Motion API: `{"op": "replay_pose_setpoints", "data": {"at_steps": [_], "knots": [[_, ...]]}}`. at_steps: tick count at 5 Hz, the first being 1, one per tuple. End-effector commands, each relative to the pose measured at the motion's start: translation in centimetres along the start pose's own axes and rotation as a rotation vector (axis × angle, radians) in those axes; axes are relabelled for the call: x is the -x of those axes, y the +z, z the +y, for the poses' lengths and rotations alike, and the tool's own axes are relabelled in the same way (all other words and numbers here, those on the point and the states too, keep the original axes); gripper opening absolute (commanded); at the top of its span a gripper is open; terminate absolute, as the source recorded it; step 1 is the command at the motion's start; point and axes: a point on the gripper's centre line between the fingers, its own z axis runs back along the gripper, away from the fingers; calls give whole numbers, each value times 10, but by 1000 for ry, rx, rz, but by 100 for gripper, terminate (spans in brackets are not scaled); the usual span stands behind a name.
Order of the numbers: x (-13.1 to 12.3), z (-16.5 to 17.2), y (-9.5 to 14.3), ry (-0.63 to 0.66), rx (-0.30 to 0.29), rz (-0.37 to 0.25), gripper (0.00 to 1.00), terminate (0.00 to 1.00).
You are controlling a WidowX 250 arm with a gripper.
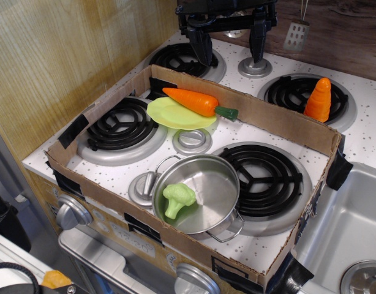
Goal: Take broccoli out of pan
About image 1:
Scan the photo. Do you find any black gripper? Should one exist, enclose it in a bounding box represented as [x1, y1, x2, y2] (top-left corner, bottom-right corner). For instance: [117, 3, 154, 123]
[175, 1, 277, 66]

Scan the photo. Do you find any green toy broccoli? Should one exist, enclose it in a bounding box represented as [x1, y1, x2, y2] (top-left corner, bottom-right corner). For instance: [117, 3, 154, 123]
[163, 183, 196, 219]

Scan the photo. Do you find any hanging metal strainer ladle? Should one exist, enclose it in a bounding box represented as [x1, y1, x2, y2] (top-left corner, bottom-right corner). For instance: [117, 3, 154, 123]
[223, 29, 248, 39]

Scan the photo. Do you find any silver rear stove knob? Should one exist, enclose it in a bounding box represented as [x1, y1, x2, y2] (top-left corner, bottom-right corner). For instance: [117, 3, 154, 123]
[238, 58, 273, 78]

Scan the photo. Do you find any silver stove knob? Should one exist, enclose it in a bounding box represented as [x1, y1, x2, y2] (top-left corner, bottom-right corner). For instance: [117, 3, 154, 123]
[128, 171, 160, 209]
[173, 129, 212, 156]
[238, 58, 273, 78]

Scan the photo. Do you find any black rear left burner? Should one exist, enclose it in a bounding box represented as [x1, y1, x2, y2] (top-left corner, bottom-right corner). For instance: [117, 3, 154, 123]
[143, 43, 227, 83]

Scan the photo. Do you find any black burner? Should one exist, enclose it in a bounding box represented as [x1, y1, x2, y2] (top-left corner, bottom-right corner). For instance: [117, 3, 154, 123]
[257, 73, 357, 132]
[77, 96, 168, 167]
[143, 43, 227, 83]
[213, 142, 312, 236]

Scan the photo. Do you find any hanging metal spatula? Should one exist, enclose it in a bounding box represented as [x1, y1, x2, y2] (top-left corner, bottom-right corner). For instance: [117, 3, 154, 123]
[283, 1, 310, 52]

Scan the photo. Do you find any orange toy carrot green stem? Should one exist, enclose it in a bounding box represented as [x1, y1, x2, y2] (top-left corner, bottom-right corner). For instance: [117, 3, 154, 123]
[162, 88, 239, 121]

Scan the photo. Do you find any black rear right burner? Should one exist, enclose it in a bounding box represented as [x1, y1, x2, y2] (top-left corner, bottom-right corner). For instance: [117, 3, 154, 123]
[257, 73, 357, 132]

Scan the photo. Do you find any brown cardboard fence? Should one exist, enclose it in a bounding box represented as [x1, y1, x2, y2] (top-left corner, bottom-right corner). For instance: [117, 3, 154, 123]
[47, 65, 352, 288]

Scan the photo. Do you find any yellow-green plastic plate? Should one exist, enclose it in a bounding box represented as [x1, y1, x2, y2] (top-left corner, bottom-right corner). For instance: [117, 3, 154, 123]
[147, 97, 217, 130]

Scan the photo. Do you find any orange toy carrot cone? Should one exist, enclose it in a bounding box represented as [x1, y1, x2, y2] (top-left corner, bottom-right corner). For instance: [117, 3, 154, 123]
[303, 77, 331, 123]

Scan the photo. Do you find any silver middle stove knob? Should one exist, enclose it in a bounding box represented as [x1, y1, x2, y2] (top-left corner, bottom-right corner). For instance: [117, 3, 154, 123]
[173, 129, 212, 156]

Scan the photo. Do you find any black front left burner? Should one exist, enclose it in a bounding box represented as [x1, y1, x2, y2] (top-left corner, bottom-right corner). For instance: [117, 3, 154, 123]
[77, 96, 168, 167]

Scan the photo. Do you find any stainless steel pot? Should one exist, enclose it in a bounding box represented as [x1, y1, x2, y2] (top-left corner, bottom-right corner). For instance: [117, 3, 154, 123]
[152, 154, 244, 243]

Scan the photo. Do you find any black front right burner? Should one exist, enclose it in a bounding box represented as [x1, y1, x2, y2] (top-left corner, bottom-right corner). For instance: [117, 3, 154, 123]
[213, 142, 312, 236]

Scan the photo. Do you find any silver front stove knob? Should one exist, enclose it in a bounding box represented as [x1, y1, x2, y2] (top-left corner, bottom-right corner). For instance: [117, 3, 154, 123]
[128, 171, 160, 209]

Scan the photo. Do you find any silver toy sink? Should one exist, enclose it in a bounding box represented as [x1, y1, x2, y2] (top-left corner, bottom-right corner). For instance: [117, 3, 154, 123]
[295, 163, 376, 293]

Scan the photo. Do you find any silver left oven knob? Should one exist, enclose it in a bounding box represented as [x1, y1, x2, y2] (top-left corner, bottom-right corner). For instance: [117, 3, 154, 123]
[56, 194, 93, 230]

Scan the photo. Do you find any silver oven knob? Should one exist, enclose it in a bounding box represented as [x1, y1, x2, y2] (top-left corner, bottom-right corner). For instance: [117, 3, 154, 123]
[174, 263, 221, 294]
[56, 194, 93, 230]

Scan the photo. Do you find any silver right oven knob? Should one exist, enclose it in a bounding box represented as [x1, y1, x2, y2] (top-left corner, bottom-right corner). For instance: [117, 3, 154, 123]
[174, 263, 221, 294]

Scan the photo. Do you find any silver sink drain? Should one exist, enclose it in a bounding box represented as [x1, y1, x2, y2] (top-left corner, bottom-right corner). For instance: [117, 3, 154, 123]
[339, 260, 376, 294]

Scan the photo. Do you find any orange object bottom left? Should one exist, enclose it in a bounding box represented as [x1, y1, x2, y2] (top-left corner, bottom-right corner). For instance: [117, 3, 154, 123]
[41, 270, 72, 289]

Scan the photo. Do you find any silver oven door handle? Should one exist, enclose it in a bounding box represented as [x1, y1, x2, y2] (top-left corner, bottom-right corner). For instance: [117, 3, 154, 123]
[59, 228, 159, 293]

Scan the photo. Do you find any black cable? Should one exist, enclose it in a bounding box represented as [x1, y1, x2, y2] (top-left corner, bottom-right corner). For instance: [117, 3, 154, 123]
[0, 262, 42, 294]

